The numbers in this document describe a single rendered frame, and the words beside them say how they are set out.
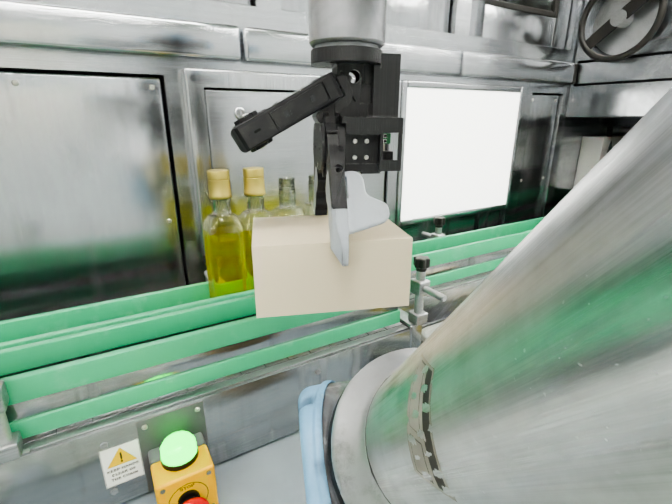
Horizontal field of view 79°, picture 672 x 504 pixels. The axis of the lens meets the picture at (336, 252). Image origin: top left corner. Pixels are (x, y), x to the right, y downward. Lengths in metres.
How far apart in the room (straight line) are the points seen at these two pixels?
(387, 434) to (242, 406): 0.47
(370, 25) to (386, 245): 0.20
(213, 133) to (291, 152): 0.16
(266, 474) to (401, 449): 0.51
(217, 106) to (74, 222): 0.32
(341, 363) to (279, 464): 0.17
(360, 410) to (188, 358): 0.39
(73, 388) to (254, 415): 0.24
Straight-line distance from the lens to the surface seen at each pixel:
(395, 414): 0.18
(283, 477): 0.67
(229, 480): 0.68
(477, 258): 1.01
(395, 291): 0.43
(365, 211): 0.40
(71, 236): 0.83
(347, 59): 0.41
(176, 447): 0.59
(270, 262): 0.40
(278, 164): 0.84
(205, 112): 0.79
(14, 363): 0.67
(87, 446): 0.62
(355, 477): 0.24
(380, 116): 0.43
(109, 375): 0.59
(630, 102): 1.45
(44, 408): 0.61
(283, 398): 0.67
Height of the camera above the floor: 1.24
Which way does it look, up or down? 18 degrees down
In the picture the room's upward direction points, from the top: straight up
